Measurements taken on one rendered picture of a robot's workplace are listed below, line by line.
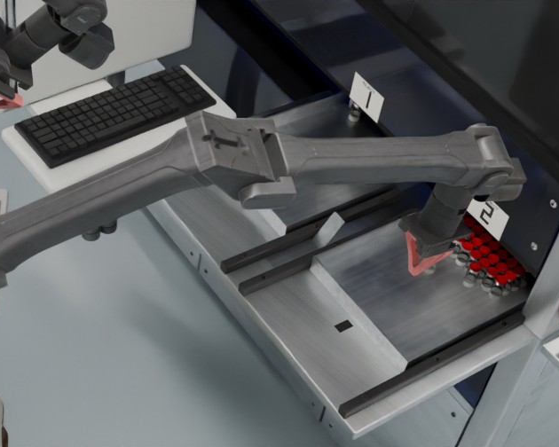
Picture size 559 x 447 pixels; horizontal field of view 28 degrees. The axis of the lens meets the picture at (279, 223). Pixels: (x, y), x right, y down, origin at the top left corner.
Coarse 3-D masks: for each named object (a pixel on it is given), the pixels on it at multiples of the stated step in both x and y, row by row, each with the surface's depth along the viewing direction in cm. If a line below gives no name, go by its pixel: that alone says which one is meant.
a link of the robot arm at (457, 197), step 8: (440, 184) 160; (440, 192) 160; (448, 192) 159; (456, 192) 159; (464, 192) 158; (440, 200) 160; (448, 200) 160; (456, 200) 159; (464, 200) 160; (456, 208) 160
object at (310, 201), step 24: (336, 96) 225; (288, 120) 221; (312, 120) 224; (336, 120) 225; (360, 120) 226; (312, 192) 209; (336, 192) 210; (360, 192) 211; (384, 192) 210; (264, 216) 202; (288, 216) 203; (312, 216) 200
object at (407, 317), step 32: (320, 256) 194; (352, 256) 199; (384, 256) 200; (448, 256) 202; (352, 288) 193; (384, 288) 194; (416, 288) 196; (448, 288) 197; (480, 288) 198; (384, 320) 189; (416, 320) 190; (448, 320) 192; (480, 320) 193; (384, 352) 184; (416, 352) 186
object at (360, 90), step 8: (360, 80) 208; (352, 88) 211; (360, 88) 209; (368, 88) 207; (352, 96) 212; (360, 96) 210; (376, 96) 206; (360, 104) 211; (376, 104) 207; (368, 112) 210; (376, 112) 208; (376, 120) 208
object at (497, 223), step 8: (472, 200) 193; (472, 208) 194; (480, 208) 192; (488, 208) 191; (496, 208) 189; (488, 216) 191; (496, 216) 190; (504, 216) 188; (488, 224) 192; (496, 224) 190; (504, 224) 189; (496, 232) 191
